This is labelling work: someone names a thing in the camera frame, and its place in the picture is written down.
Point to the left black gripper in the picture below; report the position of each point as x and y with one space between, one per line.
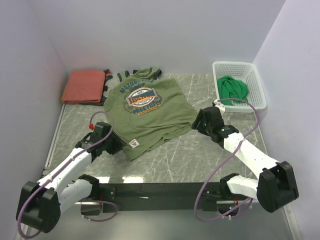
118 143

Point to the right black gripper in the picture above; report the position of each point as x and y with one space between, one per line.
195 123

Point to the olive green graphic tank top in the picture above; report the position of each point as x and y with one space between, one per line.
148 110

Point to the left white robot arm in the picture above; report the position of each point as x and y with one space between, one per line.
41 203

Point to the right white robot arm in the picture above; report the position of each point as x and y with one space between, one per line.
274 185

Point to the bright green tank top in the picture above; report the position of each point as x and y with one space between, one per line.
228 88

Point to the folded red tank top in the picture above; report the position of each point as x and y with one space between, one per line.
86 87

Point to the white plastic basket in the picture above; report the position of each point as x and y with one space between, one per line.
244 72

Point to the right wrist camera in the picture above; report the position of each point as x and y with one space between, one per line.
217 103

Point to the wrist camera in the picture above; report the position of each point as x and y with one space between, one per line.
217 103
93 126

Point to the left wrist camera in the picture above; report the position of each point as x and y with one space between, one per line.
93 126

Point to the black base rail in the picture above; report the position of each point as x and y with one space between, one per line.
163 196

